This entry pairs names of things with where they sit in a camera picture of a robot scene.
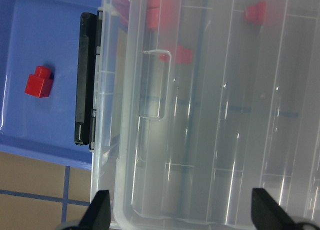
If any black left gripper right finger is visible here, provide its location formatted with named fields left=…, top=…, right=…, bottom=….
left=251, top=188, right=299, bottom=230

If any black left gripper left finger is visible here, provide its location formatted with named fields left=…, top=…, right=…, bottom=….
left=77, top=190, right=111, bottom=230

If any red block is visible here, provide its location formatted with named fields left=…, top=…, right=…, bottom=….
left=146, top=0, right=161, bottom=30
left=243, top=1, right=266, bottom=25
left=167, top=44, right=193, bottom=64
left=24, top=66, right=53, bottom=98

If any clear plastic storage box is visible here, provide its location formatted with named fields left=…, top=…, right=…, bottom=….
left=88, top=0, right=151, bottom=230

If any clear plastic box lid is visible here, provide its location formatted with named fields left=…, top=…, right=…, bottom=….
left=114, top=0, right=320, bottom=229

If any blue plastic tray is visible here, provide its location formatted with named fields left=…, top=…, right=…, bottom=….
left=0, top=0, right=107, bottom=171

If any black box latch handle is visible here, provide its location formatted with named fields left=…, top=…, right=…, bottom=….
left=74, top=12, right=102, bottom=151

